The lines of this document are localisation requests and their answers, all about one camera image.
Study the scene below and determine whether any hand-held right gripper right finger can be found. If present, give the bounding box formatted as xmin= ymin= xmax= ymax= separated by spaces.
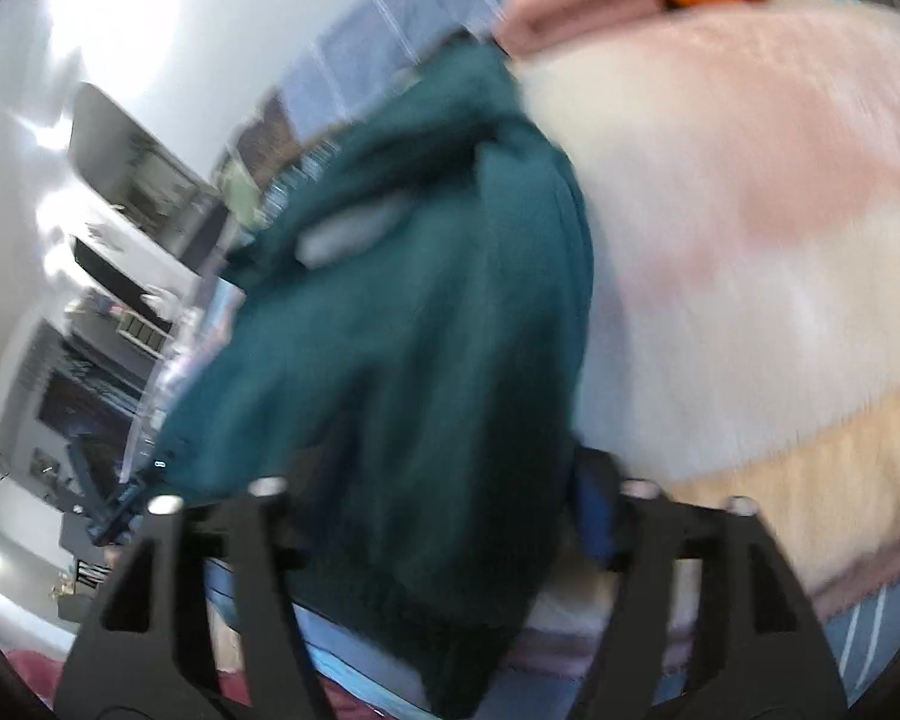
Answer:
xmin=572 ymin=450 xmax=848 ymax=720

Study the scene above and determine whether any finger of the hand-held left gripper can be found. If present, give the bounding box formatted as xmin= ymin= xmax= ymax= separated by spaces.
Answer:
xmin=82 ymin=457 xmax=166 ymax=545

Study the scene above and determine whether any teal fleece sweater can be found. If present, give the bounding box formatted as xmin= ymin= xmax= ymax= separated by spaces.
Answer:
xmin=150 ymin=34 xmax=597 ymax=720

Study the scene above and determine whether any arched doorway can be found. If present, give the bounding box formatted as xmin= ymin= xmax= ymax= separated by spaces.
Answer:
xmin=67 ymin=82 xmax=222 ymax=256

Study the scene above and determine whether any pink quilted jacket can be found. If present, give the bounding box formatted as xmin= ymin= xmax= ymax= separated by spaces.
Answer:
xmin=491 ymin=0 xmax=672 ymax=57

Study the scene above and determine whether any pastel plush blanket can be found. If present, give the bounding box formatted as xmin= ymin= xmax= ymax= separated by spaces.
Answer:
xmin=510 ymin=0 xmax=900 ymax=683

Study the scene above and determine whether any dark patterned blanket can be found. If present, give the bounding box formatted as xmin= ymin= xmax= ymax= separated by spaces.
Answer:
xmin=214 ymin=86 xmax=308 ymax=181

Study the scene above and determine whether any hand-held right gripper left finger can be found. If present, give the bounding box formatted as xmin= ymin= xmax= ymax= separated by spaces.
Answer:
xmin=52 ymin=476 xmax=338 ymax=720

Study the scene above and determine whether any blue plaid sheet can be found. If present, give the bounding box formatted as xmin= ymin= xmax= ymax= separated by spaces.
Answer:
xmin=277 ymin=0 xmax=601 ymax=158

